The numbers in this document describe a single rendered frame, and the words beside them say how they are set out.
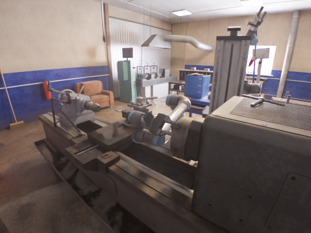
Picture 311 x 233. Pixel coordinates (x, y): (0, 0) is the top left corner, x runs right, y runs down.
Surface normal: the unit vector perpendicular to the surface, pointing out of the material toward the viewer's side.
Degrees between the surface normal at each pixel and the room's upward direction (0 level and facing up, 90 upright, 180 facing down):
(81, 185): 0
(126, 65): 90
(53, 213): 0
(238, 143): 90
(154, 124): 41
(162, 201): 0
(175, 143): 80
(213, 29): 90
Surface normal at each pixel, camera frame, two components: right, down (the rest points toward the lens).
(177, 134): -0.53, -0.26
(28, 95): 0.78, 0.22
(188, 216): 0.00, -0.94
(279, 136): -0.44, -0.47
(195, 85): -0.62, 0.27
